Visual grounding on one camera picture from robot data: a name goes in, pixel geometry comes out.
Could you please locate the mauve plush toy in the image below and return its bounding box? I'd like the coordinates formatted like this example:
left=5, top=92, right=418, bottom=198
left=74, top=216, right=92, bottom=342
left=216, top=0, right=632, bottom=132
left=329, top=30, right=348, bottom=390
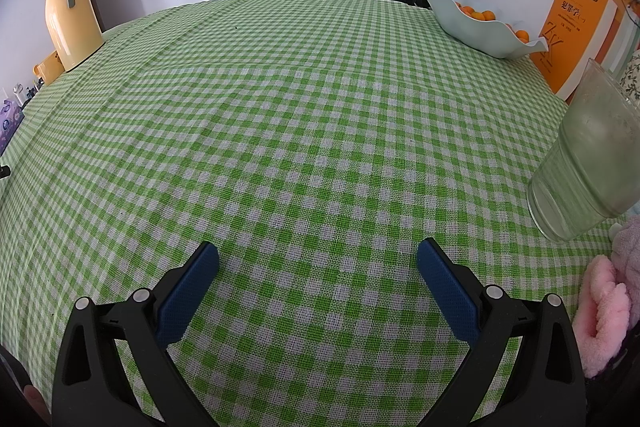
left=612, top=214, right=640, bottom=289

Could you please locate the orange book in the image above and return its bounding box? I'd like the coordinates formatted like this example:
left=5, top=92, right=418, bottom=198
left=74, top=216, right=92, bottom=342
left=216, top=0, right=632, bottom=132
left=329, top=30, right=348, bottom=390
left=587, top=0, right=640, bottom=74
left=530, top=0, right=619, bottom=102

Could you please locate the pink plush toy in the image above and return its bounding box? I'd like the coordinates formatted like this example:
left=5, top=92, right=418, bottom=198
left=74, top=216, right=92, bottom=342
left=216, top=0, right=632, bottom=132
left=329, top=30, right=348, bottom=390
left=572, top=254, right=633, bottom=378

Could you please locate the pale green fruit bowl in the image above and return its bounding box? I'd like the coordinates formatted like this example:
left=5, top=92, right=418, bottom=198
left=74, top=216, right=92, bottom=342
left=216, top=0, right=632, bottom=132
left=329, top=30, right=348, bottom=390
left=417, top=0, right=550, bottom=60

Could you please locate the green checked tablecloth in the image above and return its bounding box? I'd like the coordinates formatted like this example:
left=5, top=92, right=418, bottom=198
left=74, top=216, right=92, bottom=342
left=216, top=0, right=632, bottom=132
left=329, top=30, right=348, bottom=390
left=0, top=0, right=631, bottom=427

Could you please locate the ribbed drinking glass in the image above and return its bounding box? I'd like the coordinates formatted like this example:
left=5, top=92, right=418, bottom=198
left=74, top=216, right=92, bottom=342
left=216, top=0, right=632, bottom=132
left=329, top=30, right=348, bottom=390
left=527, top=58, right=640, bottom=243

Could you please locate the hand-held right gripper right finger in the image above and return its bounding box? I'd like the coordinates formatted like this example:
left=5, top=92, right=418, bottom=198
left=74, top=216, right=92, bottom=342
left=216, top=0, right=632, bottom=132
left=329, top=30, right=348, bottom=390
left=416, top=237, right=587, bottom=427

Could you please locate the pile of small oranges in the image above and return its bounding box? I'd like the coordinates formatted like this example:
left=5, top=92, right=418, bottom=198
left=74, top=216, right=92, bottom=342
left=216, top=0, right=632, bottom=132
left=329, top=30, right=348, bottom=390
left=457, top=4, right=531, bottom=44

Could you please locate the purple tissue pack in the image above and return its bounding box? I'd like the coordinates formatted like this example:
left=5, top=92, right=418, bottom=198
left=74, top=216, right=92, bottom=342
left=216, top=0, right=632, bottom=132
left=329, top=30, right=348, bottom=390
left=0, top=84, right=25, bottom=155

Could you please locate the yellow cup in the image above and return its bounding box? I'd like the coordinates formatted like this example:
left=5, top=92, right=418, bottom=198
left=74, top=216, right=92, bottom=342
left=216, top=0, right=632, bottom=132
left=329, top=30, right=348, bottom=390
left=34, top=50, right=65, bottom=85

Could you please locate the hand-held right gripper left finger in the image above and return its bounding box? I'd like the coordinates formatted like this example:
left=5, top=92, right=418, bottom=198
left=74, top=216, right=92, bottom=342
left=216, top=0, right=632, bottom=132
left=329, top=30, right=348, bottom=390
left=51, top=241, right=221, bottom=427

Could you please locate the yellow thermos jug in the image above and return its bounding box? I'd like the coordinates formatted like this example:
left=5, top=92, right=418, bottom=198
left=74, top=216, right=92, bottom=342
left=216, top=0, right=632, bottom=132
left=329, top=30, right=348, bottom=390
left=45, top=0, right=106, bottom=72

